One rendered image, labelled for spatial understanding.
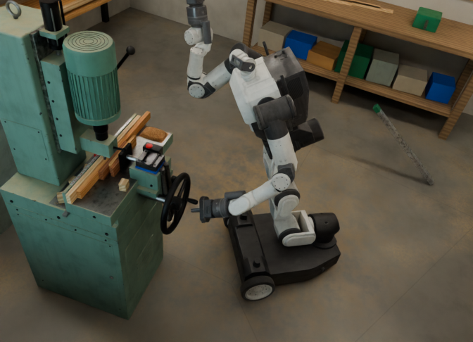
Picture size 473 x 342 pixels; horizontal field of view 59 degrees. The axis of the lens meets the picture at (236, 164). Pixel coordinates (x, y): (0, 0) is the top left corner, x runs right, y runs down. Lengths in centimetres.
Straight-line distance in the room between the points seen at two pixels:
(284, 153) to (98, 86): 73
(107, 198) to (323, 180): 198
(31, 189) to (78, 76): 68
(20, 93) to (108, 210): 56
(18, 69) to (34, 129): 27
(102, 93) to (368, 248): 208
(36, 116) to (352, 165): 255
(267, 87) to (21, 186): 118
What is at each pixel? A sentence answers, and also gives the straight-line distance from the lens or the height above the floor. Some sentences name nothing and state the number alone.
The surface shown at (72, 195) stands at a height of 94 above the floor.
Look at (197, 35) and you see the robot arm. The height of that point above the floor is 140.
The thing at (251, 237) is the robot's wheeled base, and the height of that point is 19.
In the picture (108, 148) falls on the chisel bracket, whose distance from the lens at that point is 180.
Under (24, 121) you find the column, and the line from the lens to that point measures 187.
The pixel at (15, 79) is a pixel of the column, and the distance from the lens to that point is 175.
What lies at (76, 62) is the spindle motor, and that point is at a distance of 156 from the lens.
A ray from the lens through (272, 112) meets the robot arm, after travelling 156.
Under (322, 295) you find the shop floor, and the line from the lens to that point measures 269.
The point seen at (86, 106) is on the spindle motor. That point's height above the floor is 129.
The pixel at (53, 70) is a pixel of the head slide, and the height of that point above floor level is 139.
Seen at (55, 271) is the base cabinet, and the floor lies 25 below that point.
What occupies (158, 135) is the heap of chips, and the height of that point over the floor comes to 92.
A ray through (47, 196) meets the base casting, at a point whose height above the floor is 80.
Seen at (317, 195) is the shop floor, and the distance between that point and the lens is 322.
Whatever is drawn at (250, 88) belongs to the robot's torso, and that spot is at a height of 133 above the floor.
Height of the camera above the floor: 222
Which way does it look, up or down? 42 degrees down
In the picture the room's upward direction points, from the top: 8 degrees clockwise
